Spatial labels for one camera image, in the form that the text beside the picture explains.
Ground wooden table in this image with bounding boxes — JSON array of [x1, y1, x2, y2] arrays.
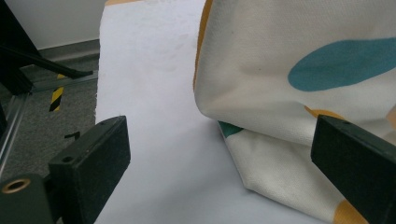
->
[[105, 0, 145, 7]]

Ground yellow black floor tape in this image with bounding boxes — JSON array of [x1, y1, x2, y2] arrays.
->
[[49, 73, 66, 113]]

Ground black metal stand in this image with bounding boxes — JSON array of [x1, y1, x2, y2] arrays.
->
[[0, 0, 94, 96]]

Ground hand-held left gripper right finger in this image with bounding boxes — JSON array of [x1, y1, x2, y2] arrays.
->
[[310, 114, 396, 224]]

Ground cream spotted canvas tote bag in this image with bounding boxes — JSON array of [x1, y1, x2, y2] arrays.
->
[[191, 0, 396, 224]]

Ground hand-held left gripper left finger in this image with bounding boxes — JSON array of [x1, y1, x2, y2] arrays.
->
[[48, 115, 132, 224]]

